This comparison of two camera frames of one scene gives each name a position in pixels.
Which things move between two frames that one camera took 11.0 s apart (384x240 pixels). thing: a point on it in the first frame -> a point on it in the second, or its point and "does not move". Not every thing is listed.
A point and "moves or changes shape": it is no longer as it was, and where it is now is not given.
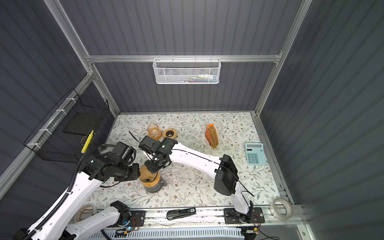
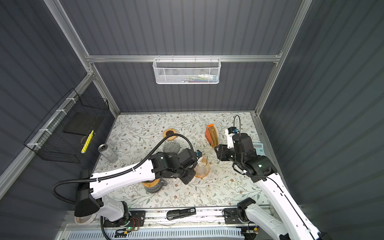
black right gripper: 152,168 -> 221,153
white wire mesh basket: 186,71 does not move
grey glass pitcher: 156,187 does not move
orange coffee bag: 211,135 does not move
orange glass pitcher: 154,132 moves or changes shape
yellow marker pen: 87,142 does not move
